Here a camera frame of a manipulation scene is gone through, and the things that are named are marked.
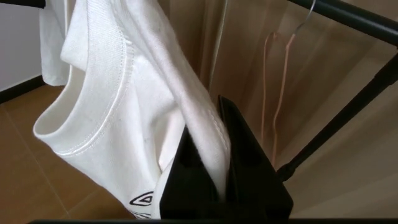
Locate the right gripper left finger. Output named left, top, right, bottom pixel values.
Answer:
left=159, top=126, right=224, bottom=218

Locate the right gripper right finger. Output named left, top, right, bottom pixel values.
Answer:
left=218, top=95, right=294, bottom=218

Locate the pink clothes hanger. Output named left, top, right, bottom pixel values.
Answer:
left=260, top=0, right=317, bottom=167

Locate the white printed t-shirt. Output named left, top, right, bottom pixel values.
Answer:
left=32, top=0, right=233, bottom=220

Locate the black clothes rack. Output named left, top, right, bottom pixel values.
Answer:
left=275, top=0, right=398, bottom=183

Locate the beige curtain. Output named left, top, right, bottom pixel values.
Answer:
left=157, top=0, right=398, bottom=218

